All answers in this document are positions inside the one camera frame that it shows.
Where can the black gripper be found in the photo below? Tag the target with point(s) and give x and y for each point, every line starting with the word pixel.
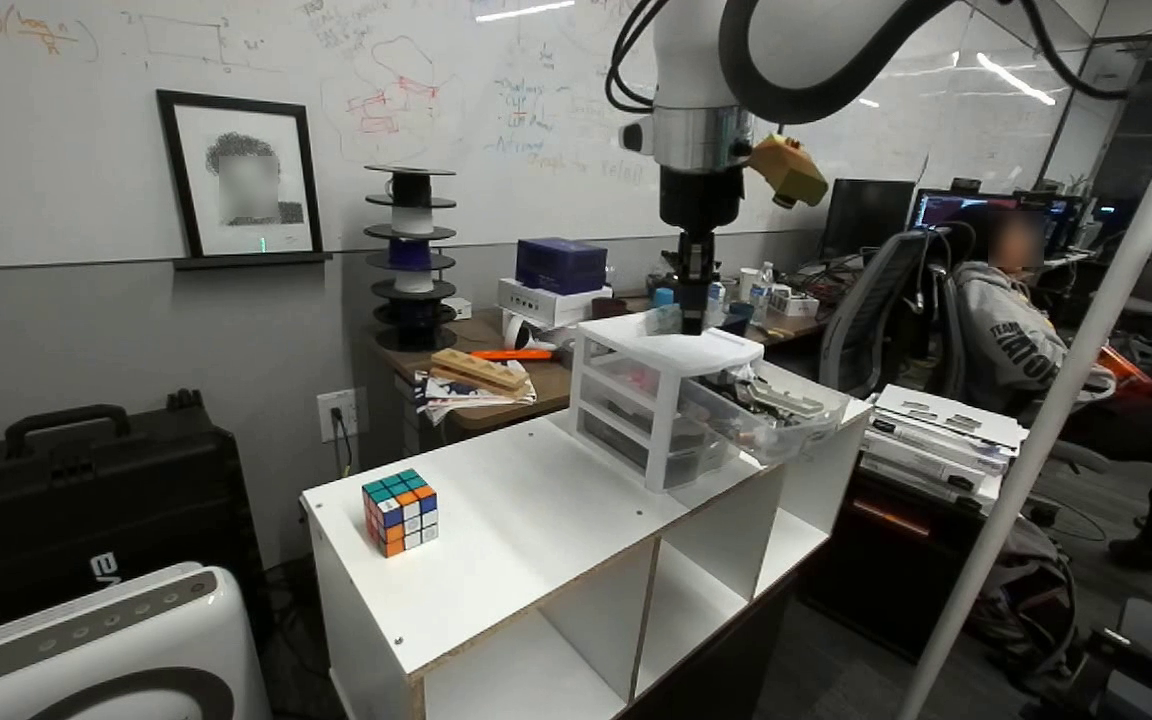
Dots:
pixel 701 202

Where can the transparent plastic drawer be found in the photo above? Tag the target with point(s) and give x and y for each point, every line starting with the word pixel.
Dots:
pixel 619 404
pixel 800 442
pixel 619 447

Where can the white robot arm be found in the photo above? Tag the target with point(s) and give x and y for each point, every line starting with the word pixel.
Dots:
pixel 701 67

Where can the white plastic drawer unit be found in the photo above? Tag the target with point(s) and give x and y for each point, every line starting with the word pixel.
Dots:
pixel 619 332

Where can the white bottle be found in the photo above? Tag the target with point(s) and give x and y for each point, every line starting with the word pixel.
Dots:
pixel 755 294

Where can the dark blue box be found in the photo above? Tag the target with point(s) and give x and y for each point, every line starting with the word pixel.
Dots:
pixel 560 266

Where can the white cardboard box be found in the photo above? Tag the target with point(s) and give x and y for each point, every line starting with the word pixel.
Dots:
pixel 550 305

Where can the grey office chair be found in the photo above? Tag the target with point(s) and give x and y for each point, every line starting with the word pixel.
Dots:
pixel 871 300

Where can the black computer monitor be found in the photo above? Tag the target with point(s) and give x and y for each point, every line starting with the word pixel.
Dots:
pixel 864 212

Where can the brown wooden desk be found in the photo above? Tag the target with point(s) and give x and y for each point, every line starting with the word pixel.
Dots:
pixel 539 386

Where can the orange hand tool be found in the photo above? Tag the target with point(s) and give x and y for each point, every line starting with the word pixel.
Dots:
pixel 519 358

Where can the beige wooden block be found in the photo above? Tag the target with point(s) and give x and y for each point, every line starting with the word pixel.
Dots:
pixel 481 369

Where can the lit computer monitor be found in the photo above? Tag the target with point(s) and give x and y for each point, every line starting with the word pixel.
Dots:
pixel 957 211

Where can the crumpled white plastic bag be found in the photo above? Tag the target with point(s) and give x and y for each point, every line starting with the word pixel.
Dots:
pixel 461 403

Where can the stack of white boxes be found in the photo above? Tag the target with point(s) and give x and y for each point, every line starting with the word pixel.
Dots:
pixel 943 426

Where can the stack of filament spools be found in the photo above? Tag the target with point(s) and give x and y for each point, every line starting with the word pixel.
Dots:
pixel 414 255

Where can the orange oblong object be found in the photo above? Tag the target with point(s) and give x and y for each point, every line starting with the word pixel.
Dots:
pixel 890 519

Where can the seated person grey hoodie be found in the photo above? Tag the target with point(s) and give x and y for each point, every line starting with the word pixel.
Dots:
pixel 1016 332

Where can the black low cabinet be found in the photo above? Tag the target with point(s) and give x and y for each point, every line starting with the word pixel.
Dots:
pixel 899 574

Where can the white shelf cabinet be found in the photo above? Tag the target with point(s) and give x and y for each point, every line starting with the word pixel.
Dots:
pixel 496 574

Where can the long white pole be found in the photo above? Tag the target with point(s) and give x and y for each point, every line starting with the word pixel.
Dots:
pixel 1070 386

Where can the rubik's cube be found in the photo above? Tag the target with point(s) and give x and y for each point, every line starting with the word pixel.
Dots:
pixel 403 512

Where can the orange cloth piece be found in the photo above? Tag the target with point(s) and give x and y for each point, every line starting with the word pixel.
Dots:
pixel 1126 375

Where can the black backpack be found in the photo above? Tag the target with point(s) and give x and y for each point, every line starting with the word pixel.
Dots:
pixel 1039 600

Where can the black framed picture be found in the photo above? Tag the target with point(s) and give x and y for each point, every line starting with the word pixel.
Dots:
pixel 243 178

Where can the black hard case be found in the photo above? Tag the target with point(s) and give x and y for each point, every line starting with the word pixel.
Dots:
pixel 97 504

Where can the white air purifier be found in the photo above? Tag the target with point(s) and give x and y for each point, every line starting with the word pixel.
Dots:
pixel 81 654

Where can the white wall power outlet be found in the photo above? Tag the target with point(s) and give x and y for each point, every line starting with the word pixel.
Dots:
pixel 338 403

